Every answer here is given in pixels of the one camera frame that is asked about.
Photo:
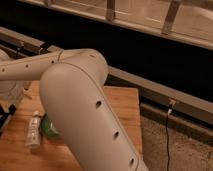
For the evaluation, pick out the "glass window frame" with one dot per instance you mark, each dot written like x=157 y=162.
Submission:
x=187 y=21

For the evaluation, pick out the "black clamp device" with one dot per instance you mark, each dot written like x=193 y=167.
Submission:
x=5 y=117

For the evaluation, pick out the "metal floor rail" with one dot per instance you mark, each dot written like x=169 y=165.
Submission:
x=163 y=70

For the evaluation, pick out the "clear plastic bottle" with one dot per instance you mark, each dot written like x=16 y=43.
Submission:
x=33 y=138

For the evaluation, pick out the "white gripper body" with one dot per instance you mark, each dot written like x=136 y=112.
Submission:
x=11 y=91

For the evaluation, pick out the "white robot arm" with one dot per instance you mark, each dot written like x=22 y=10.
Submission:
x=71 y=91

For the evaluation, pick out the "green ceramic bowl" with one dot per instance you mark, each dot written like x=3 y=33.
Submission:
x=47 y=128

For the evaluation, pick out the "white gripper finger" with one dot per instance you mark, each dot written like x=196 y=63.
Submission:
x=26 y=95

